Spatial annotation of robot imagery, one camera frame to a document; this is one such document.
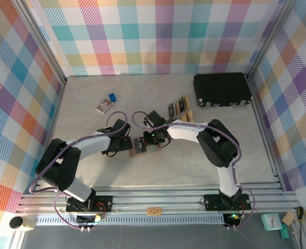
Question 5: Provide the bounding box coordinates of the aluminium side rail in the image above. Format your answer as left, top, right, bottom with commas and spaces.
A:
247, 77, 286, 191

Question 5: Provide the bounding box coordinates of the slotted grey cable duct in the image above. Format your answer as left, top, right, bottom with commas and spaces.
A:
35, 214, 226, 227

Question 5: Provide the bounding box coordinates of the teal alarm clock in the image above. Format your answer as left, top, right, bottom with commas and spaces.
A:
261, 213, 283, 231

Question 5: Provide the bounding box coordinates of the brown leather card holder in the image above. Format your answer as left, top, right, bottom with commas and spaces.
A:
129, 136, 161, 158

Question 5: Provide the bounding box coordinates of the aluminium rail platform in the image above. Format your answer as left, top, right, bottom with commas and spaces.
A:
17, 183, 300, 216

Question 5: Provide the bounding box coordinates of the small wooden block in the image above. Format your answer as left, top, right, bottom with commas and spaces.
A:
283, 211, 296, 226

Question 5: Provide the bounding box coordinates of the aluminium frame post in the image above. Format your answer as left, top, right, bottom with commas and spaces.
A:
11, 0, 68, 86
245, 0, 300, 82

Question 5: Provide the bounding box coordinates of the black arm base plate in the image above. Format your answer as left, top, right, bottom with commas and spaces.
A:
66, 195, 114, 214
203, 193, 252, 211

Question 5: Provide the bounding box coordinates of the black hard case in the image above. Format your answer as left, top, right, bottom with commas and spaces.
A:
193, 72, 253, 108

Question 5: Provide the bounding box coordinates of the playing card deck box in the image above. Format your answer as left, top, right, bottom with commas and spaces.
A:
95, 98, 114, 114

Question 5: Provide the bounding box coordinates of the small black controller board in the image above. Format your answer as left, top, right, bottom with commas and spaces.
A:
76, 213, 102, 227
223, 212, 242, 227

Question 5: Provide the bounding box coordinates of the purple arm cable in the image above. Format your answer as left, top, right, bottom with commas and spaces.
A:
28, 110, 131, 230
131, 110, 256, 230

